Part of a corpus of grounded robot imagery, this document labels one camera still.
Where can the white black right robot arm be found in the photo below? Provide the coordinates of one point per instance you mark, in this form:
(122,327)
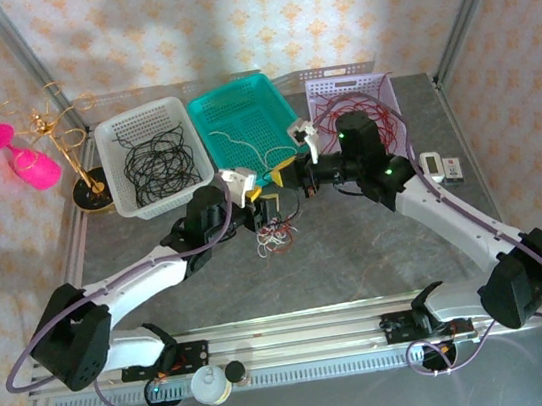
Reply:
(455,217)

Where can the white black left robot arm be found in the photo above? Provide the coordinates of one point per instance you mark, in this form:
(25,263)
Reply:
(136,282)

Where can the teal perforated plastic basket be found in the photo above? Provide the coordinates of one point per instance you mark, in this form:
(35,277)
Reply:
(248,110)

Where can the white digital thermometer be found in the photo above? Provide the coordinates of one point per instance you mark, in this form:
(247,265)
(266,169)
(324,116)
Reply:
(431,166)

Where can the lavender perforated plastic basket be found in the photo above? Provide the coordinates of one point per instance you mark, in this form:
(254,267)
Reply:
(335,85)

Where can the white perforated plastic basket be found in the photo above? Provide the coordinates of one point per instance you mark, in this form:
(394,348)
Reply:
(147,113)

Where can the black round bottle cap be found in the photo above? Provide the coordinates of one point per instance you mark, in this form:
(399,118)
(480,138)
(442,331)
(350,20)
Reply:
(235,372)

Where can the white round can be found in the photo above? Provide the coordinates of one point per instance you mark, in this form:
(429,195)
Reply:
(210,385)

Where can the pink wine glass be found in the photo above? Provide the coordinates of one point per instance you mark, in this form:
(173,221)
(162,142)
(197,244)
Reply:
(36,170)

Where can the aluminium front rail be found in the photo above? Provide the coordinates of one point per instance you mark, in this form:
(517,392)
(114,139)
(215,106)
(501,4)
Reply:
(294,333)

